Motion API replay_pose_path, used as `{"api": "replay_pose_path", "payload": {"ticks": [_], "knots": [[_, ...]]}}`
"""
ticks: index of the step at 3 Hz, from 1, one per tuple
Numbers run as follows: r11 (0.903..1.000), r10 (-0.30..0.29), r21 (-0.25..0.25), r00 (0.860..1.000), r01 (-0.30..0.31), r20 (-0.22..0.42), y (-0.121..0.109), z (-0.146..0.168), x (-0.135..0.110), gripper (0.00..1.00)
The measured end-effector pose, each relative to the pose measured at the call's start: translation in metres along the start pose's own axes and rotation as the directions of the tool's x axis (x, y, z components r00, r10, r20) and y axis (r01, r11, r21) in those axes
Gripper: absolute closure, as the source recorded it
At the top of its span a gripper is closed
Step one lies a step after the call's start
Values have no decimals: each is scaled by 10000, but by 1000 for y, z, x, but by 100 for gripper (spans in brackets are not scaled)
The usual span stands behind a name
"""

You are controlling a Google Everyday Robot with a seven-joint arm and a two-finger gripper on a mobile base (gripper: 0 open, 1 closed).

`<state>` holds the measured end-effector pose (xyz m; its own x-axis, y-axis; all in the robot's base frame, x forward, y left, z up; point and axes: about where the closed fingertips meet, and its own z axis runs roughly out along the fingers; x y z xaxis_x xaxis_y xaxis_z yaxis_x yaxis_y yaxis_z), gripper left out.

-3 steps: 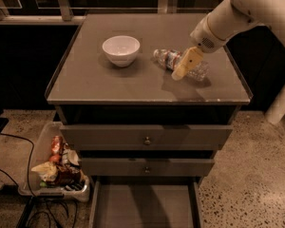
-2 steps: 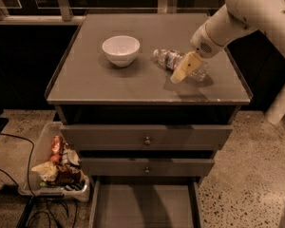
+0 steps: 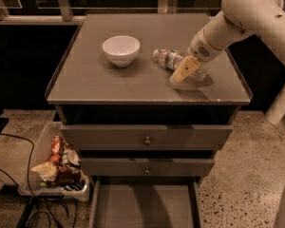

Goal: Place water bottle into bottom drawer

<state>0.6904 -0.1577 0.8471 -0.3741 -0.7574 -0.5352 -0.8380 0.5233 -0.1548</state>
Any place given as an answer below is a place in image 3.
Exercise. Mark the metal window railing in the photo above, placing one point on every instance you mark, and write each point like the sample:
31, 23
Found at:
66, 3

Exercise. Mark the red snack bag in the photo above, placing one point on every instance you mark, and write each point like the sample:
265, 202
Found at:
57, 145

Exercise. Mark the grey drawer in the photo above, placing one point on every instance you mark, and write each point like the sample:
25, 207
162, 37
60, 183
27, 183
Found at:
158, 167
131, 137
142, 202

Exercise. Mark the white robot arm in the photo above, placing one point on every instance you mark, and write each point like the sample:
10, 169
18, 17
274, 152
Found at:
237, 20

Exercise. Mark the bottom grey drawer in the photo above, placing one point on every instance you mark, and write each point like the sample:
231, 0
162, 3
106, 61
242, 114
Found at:
142, 202

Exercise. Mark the middle grey drawer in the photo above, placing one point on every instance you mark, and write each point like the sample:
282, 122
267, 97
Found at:
158, 167

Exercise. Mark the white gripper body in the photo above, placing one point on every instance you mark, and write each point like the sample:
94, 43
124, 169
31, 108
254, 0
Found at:
200, 49

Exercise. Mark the brown snack bag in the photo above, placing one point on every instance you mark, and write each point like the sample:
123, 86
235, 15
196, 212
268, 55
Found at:
67, 175

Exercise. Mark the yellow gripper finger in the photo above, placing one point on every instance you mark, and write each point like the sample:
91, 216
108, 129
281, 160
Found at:
188, 66

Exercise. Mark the white ceramic bowl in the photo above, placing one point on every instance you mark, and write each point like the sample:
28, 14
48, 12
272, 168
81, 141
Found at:
121, 50

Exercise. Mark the top grey drawer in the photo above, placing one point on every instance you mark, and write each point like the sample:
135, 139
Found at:
131, 137

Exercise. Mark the clear plastic storage bin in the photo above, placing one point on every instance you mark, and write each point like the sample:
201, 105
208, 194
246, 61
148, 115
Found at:
40, 154

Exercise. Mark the brass top drawer knob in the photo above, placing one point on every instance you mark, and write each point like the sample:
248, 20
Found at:
147, 141

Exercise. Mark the grey drawer cabinet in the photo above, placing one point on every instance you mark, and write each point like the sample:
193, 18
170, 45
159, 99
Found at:
88, 89

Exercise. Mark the clear plastic water bottle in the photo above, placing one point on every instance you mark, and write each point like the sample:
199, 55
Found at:
170, 59

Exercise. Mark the yellow snack bag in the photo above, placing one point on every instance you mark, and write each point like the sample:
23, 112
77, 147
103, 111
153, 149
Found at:
47, 171

